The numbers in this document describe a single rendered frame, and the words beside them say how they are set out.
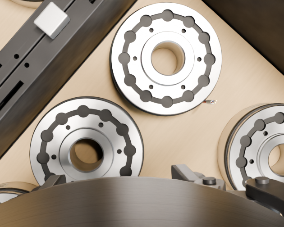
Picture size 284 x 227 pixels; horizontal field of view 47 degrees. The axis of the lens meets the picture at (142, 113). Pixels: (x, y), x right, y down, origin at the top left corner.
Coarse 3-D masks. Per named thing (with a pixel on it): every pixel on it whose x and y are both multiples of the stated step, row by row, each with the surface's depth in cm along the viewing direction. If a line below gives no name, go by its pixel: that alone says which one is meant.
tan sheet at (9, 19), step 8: (0, 0) 31; (8, 0) 31; (0, 8) 31; (8, 8) 31; (16, 8) 31; (24, 8) 31; (32, 8) 31; (0, 16) 31; (8, 16) 31; (16, 16) 31; (24, 16) 31; (0, 24) 31; (8, 24) 31; (16, 24) 31; (0, 32) 31; (8, 32) 31; (0, 40) 31; (8, 40) 31; (0, 48) 31
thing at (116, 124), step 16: (48, 112) 29; (64, 112) 29; (80, 112) 29; (96, 112) 29; (112, 112) 29; (48, 128) 29; (64, 128) 29; (112, 128) 29; (128, 128) 29; (32, 144) 29; (48, 144) 29; (128, 144) 30; (32, 160) 29; (48, 160) 29; (128, 160) 29; (48, 176) 29; (112, 176) 29
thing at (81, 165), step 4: (72, 148) 30; (72, 152) 30; (72, 156) 30; (76, 156) 32; (72, 160) 29; (76, 160) 31; (80, 160) 32; (100, 160) 31; (76, 164) 30; (80, 164) 30; (84, 164) 31; (88, 164) 32; (92, 164) 31; (96, 164) 30; (80, 168) 29; (84, 168) 30; (88, 168) 30; (92, 168) 29
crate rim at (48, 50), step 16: (80, 0) 22; (96, 0) 22; (80, 16) 22; (64, 32) 22; (48, 48) 22; (64, 48) 22; (32, 64) 22; (48, 64) 22; (16, 80) 22; (32, 80) 22; (0, 96) 22; (16, 96) 22; (0, 112) 22
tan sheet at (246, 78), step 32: (160, 0) 32; (192, 0) 32; (224, 32) 32; (96, 64) 32; (160, 64) 32; (224, 64) 33; (256, 64) 33; (64, 96) 32; (96, 96) 32; (224, 96) 33; (256, 96) 33; (32, 128) 32; (160, 128) 32; (192, 128) 33; (0, 160) 32; (96, 160) 32; (160, 160) 33; (192, 160) 33
